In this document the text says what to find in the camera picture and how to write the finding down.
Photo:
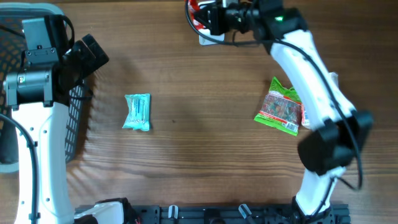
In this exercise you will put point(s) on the grey plastic mesh basket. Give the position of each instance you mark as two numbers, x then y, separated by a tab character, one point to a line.
12	14

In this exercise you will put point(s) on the cup noodles cup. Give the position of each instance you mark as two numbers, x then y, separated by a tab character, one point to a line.
334	78

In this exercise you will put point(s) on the clear green snack bag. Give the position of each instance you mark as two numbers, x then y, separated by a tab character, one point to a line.
280	112

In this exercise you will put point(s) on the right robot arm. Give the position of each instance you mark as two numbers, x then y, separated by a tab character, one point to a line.
338	129

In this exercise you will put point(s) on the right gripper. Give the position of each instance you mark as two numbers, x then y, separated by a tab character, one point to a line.
213	19

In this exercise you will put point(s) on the small red white packet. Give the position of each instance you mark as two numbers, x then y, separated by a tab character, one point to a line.
305	119

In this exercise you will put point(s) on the white barcode scanner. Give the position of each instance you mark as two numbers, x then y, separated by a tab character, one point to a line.
205	41

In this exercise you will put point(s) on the red chocolate bar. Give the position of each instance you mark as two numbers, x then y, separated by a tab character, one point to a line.
193	7

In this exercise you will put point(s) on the teal tissue pack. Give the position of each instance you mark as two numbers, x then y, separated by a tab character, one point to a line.
138	117

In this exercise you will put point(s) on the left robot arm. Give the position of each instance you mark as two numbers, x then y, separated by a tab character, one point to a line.
39	96

